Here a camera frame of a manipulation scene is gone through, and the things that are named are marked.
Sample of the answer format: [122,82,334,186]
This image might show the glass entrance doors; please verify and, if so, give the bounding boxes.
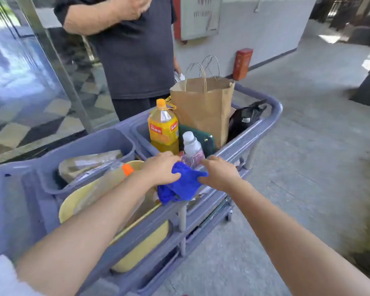
[0,0,121,169]

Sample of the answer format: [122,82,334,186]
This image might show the yellow plastic basin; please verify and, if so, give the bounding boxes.
[58,160,170,273]

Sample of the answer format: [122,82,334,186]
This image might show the dark green flat box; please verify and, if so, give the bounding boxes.
[178,124,216,157]

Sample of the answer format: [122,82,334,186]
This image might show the person's left hand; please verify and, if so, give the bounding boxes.
[141,151,182,188]

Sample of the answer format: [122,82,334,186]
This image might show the blue cleaning cloth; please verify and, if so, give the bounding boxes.
[156,162,209,206]

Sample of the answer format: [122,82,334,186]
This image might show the person's right hand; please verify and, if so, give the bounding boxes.
[198,155,242,194]

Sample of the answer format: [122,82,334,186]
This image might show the white shirt sleeve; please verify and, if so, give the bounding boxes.
[0,255,44,296]

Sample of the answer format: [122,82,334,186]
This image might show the orange drink bottle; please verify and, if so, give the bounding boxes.
[147,98,180,155]

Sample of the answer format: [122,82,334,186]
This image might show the clear bottle with orange cap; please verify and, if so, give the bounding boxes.
[72,163,148,231]

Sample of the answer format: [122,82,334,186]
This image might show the plastic-wrapped brown package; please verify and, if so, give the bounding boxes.
[58,150,124,184]

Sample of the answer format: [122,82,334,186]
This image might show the person's left forearm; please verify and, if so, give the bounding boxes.
[16,171,155,296]

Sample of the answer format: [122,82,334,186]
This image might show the brown paper bag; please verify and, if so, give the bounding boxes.
[169,55,236,150]

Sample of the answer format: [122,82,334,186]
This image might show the grey wall electrical box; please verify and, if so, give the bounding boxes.
[172,0,223,42]

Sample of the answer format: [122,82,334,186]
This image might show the person's right forearm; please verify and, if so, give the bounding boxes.
[227,178,370,296]

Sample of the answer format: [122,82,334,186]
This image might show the red fire extinguisher box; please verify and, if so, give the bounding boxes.
[233,48,254,81]

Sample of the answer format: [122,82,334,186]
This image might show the grey plastic service cart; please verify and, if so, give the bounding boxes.
[0,83,283,296]

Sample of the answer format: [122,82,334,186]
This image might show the black plastic bag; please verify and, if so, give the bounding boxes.
[227,99,268,142]

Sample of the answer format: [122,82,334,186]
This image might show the small clear white-capped bottle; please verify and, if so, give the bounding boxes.
[181,131,206,169]

